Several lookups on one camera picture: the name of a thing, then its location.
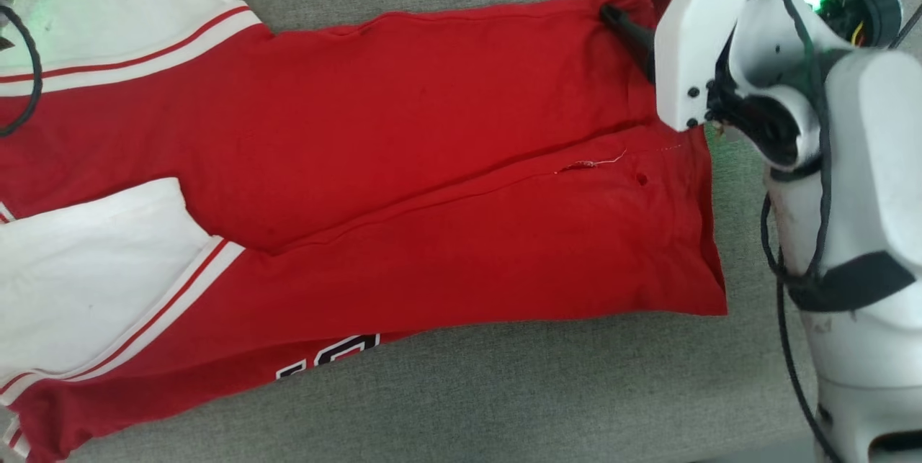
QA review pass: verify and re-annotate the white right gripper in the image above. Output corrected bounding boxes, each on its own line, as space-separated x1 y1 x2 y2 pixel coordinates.
599 0 903 171

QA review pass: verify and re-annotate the red and white jersey shirt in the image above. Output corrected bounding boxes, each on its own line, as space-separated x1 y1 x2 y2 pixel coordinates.
0 0 729 463

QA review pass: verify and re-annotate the left black cable teal plug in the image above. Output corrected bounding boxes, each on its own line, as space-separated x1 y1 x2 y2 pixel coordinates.
0 5 43 138

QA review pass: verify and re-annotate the grey fabric sofa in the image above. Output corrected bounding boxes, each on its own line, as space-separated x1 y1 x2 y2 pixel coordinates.
65 0 922 463

